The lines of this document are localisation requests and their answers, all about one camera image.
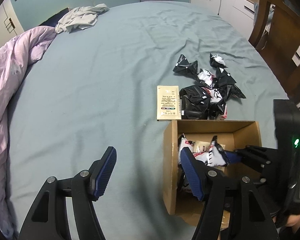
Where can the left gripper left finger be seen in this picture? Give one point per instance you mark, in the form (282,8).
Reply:
(47,218)

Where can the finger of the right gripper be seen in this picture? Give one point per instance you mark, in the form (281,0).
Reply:
(232,157)

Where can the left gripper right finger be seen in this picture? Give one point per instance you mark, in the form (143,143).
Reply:
(249,216)

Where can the white deer snack packet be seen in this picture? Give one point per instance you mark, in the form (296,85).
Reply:
(210,153)

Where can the white red snack packet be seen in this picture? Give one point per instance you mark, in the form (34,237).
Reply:
(217,109)

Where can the black-white snack packet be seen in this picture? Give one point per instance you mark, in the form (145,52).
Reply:
(226,85)
(205,78)
(217,61)

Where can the beige sachet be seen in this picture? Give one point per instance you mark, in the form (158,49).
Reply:
(168,103)

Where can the black triangular snack packet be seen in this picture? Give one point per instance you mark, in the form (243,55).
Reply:
(186,68)

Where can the person's right hand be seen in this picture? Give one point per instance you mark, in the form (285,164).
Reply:
(294,222)

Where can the brown cardboard box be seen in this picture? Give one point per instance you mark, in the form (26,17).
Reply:
(231,134)

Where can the teal bed sheet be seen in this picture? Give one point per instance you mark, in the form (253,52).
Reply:
(97,88)

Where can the white cabinet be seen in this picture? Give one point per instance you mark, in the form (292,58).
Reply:
(225,2)

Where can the brown wooden chair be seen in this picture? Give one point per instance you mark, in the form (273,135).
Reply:
(282,42)

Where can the lilac duvet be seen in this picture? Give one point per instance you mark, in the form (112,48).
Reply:
(15,57)

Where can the grey crumpled garment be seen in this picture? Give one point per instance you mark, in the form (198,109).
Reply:
(80,18)

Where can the white door with handle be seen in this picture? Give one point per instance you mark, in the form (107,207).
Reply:
(9,23)

